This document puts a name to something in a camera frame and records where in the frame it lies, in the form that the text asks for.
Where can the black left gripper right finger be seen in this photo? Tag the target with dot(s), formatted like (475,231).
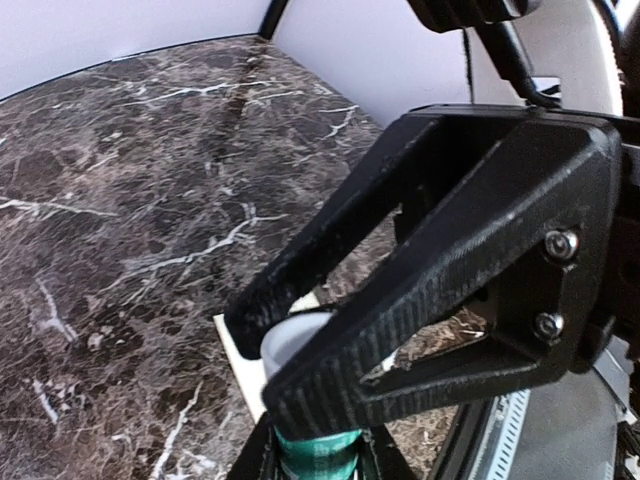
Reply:
(380,457)

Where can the small glue bottle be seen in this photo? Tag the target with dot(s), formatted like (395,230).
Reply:
(333,457)

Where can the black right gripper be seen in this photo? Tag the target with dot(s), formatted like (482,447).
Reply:
(625,240)

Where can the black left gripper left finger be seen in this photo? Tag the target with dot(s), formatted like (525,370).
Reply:
(258,458)

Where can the black corner frame post right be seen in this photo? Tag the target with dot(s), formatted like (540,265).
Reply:
(272,18)

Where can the white slotted cable duct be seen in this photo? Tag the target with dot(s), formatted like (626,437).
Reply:
(504,434)

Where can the cream envelope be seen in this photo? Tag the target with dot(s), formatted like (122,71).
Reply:
(249,373)

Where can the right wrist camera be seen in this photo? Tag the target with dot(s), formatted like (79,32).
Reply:
(553,54)

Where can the grey glue bottle cap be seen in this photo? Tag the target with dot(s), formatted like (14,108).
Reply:
(284,340)

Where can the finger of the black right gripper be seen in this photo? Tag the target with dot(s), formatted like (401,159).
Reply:
(415,163)
(535,211)

